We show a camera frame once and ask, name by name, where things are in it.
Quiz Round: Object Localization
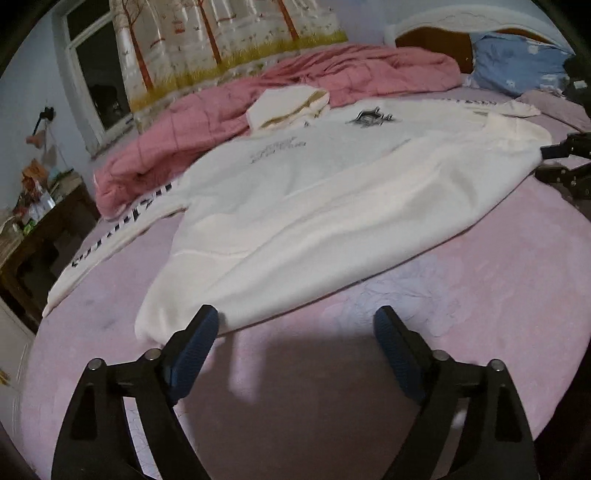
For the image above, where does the white zip hoodie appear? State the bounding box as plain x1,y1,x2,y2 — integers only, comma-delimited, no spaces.
42,98,552,343

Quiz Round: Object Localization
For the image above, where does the pink pillow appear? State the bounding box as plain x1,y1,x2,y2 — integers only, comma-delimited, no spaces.
517,90,591,132

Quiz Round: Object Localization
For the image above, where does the blue floral pillow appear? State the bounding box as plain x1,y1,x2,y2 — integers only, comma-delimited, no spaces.
470,32,572,98

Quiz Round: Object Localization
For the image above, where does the white drawer cabinet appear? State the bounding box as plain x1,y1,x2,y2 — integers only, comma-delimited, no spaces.
0,301,34,448

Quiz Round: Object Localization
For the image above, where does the white carved headboard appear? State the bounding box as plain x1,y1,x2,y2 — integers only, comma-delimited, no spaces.
384,1,571,73

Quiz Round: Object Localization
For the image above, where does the dark wooden desk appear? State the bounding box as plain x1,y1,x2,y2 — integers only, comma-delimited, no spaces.
1,181,100,332

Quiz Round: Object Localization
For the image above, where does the orange snack bag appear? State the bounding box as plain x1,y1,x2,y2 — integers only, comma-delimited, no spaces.
21,159,49,189

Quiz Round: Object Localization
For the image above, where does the pink checked quilt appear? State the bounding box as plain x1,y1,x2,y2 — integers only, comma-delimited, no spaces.
94,44,462,219

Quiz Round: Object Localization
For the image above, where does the white framed window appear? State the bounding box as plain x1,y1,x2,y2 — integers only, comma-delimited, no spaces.
52,1,133,157

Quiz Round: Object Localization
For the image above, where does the tree print curtain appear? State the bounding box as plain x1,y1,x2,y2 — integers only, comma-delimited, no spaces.
109,0,348,130

